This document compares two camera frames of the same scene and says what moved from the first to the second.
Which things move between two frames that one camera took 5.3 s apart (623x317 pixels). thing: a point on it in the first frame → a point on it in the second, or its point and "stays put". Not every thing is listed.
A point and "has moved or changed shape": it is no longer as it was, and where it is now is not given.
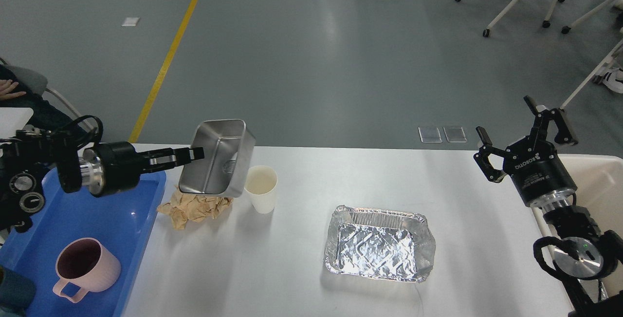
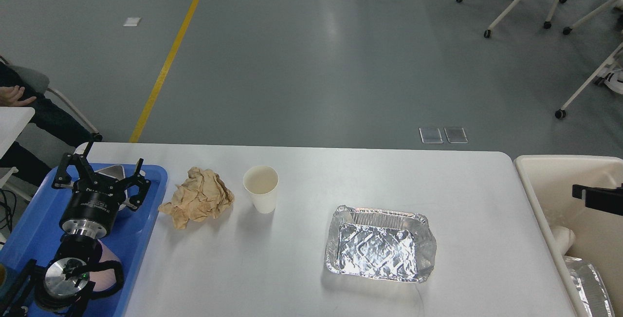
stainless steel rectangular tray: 229,147 has moved or changed shape
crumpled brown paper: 184,208 stays put
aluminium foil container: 379,244 stays put
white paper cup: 260,184 stays put
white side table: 13,119 stays put
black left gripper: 121,164 → 92,209
